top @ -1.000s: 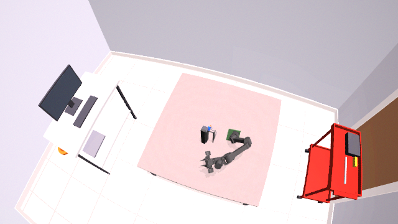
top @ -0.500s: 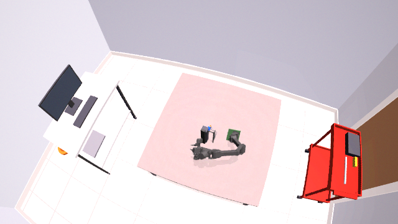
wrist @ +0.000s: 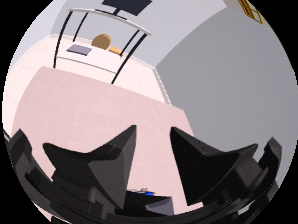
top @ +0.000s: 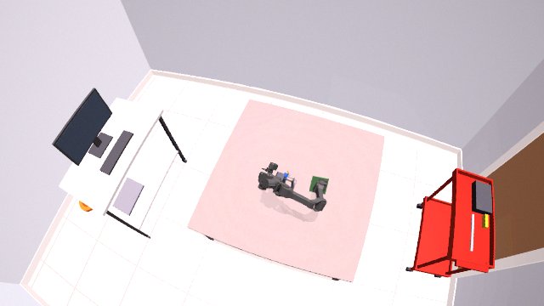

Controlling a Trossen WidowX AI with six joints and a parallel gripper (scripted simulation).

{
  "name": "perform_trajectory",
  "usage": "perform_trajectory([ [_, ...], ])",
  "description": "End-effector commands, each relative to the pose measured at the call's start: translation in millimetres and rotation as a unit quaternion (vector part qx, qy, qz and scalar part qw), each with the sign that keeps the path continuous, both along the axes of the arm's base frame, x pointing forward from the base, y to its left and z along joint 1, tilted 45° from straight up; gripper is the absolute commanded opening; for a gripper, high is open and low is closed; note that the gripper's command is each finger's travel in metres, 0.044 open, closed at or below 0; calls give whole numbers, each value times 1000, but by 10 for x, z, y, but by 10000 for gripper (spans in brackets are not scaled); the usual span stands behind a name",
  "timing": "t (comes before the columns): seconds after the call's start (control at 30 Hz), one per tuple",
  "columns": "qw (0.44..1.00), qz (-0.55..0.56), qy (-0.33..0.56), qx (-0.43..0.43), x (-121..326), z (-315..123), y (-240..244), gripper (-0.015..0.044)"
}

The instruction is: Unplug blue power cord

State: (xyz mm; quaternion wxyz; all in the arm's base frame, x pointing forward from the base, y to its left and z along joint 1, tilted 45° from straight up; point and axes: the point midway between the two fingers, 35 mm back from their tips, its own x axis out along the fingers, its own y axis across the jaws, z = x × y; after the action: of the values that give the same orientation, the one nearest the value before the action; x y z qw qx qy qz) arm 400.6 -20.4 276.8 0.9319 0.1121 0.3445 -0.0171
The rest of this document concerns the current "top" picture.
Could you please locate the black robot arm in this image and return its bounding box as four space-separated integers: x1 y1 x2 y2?
258 172 327 212

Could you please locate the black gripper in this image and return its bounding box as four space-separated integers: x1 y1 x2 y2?
258 162 278 190

